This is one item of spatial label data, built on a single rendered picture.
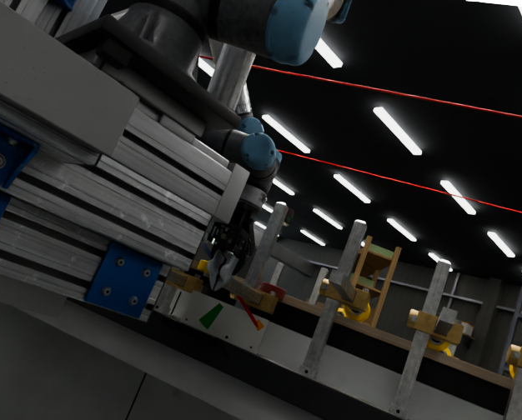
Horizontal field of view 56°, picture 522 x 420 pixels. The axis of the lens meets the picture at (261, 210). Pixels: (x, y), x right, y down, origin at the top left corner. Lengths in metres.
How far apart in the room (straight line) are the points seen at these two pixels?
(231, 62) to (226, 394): 0.90
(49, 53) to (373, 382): 1.33
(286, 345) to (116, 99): 1.24
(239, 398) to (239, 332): 0.18
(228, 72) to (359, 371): 0.98
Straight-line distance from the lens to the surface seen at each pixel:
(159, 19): 0.71
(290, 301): 1.62
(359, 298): 1.39
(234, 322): 1.45
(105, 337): 1.67
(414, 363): 1.37
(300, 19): 0.71
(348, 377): 1.60
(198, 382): 1.51
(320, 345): 1.39
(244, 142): 1.05
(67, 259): 0.68
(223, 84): 1.10
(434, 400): 1.59
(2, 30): 0.49
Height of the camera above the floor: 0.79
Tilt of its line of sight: 12 degrees up
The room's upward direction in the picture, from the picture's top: 22 degrees clockwise
